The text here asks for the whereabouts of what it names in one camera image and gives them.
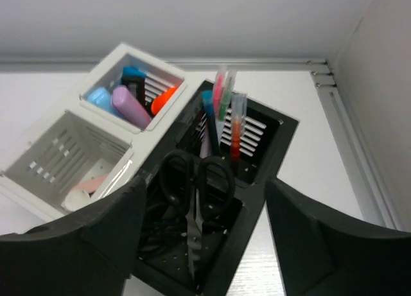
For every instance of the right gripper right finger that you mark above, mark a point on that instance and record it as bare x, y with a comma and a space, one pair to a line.
322, 251

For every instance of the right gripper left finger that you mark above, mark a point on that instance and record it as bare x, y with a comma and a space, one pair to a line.
88, 252

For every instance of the white pink eraser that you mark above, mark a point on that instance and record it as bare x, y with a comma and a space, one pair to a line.
80, 195

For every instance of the blue handled scissors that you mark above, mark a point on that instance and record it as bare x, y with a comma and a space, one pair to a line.
193, 203

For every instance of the blue dark pen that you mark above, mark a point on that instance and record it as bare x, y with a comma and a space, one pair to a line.
207, 99

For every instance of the purple highlighter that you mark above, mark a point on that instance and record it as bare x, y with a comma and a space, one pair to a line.
130, 108

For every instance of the light blue highlighter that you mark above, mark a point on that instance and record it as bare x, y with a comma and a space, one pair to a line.
102, 98

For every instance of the orange capped black marker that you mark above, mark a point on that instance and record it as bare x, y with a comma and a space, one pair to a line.
160, 101

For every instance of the thin red pencil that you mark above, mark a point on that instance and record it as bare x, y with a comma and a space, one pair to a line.
238, 114

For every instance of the blue capped black marker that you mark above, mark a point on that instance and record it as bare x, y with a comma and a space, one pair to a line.
134, 80

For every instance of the green pen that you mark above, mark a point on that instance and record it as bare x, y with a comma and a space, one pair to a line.
225, 102

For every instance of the red pen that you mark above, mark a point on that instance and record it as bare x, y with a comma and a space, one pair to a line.
218, 85

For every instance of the black handled scissors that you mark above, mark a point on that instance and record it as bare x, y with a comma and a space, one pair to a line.
162, 227

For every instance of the white slatted container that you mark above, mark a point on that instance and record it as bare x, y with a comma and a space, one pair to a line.
76, 140

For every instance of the black slatted container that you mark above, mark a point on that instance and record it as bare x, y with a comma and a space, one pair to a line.
267, 137

